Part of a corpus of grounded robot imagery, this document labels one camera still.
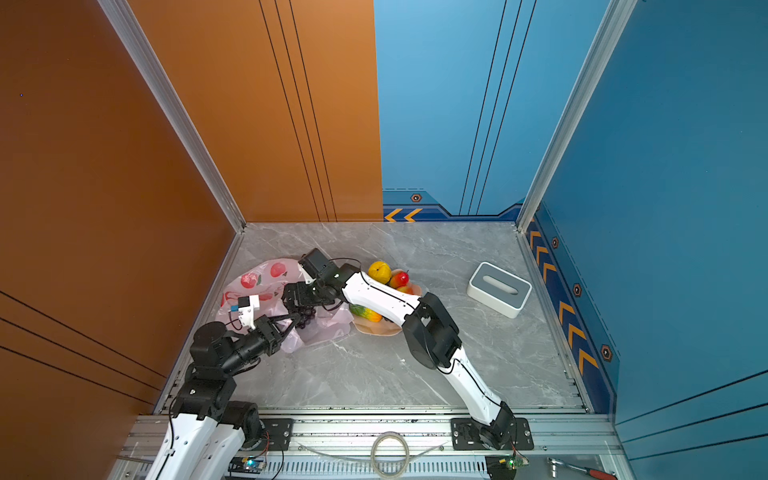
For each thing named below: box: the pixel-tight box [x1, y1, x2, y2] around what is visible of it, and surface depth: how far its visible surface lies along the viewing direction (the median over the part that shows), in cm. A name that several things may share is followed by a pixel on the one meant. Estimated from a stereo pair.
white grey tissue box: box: [467, 261, 533, 319], surface depth 98 cm
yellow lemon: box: [365, 308, 383, 323], surface depth 92 cm
